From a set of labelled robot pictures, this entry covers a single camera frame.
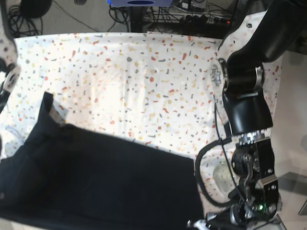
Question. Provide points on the blue white device top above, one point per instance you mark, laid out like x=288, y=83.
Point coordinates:
x=142, y=3

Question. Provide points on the black t-shirt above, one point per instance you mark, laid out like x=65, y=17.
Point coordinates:
x=67, y=178

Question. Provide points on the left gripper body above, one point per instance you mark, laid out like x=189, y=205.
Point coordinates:
x=255, y=197

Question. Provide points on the clear jar with yellow content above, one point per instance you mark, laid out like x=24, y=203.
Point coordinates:
x=223, y=178

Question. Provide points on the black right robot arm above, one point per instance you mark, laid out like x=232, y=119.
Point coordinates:
x=9, y=70

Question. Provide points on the black power strip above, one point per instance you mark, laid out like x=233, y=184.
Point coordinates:
x=203, y=18

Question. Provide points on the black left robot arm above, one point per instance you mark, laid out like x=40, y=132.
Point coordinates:
x=240, y=105

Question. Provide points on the terrazzo pattern tablecloth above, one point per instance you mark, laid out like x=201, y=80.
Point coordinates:
x=150, y=88

